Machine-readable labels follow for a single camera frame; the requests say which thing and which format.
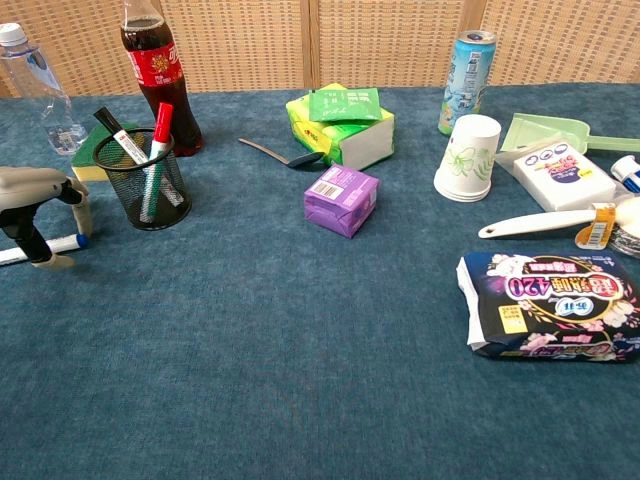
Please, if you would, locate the pale green plastic dustpan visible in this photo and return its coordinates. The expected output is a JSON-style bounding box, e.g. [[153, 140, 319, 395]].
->
[[499, 112, 640, 154]]

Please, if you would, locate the blue cap whiteboard marker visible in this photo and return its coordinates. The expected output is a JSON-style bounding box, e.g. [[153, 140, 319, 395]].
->
[[0, 233, 91, 268]]

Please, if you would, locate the black cap whiteboard marker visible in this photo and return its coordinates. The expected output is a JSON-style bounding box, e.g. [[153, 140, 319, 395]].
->
[[92, 105, 186, 207]]

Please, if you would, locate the light blue drink can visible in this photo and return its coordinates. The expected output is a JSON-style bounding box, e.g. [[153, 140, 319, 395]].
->
[[437, 29, 499, 138]]

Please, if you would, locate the woven wooden folding screen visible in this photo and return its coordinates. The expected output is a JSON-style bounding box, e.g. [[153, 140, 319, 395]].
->
[[0, 0, 640, 99]]

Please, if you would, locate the dark sanitary pad pack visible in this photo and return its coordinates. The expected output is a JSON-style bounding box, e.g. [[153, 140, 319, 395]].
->
[[455, 250, 640, 363]]

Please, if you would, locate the white blue toothpaste tube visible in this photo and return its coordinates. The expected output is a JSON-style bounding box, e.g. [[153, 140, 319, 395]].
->
[[609, 154, 640, 194]]

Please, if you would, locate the green yellow scrub sponge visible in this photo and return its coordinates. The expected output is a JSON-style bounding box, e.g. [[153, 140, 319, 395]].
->
[[69, 121, 145, 184]]

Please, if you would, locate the red cap whiteboard marker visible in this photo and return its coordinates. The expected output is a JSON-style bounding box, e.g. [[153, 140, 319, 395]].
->
[[138, 102, 175, 224]]

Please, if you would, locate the blue table cloth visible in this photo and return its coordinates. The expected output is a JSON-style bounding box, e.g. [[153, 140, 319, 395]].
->
[[0, 81, 640, 480]]

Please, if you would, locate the clear plastic water bottle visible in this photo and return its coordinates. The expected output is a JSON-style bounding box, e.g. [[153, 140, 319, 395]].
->
[[0, 22, 89, 157]]

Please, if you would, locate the black mesh pen holder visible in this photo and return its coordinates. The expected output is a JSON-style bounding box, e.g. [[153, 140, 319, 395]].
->
[[92, 127, 193, 232]]

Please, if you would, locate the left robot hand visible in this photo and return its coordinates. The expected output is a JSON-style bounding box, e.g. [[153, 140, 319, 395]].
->
[[0, 166, 94, 272]]

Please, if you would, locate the long metal spoon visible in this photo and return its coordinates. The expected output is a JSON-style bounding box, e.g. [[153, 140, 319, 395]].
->
[[237, 137, 327, 170]]

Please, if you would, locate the white paper cup stack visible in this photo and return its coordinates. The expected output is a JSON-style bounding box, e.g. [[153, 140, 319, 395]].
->
[[432, 113, 503, 203]]

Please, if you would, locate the white packaged sponge block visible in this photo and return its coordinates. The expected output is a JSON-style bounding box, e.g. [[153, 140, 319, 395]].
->
[[494, 140, 619, 213]]

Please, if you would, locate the yellow green tissue pack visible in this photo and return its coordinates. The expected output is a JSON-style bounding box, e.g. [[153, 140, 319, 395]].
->
[[284, 82, 397, 173]]

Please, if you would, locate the cola bottle red label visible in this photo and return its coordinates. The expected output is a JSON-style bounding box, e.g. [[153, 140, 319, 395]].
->
[[119, 0, 205, 158]]

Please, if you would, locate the green flat sachet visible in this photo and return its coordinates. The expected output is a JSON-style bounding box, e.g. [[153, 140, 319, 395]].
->
[[307, 87, 384, 124]]

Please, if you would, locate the purple small box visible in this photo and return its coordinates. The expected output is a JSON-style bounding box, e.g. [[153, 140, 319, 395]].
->
[[302, 163, 380, 240]]

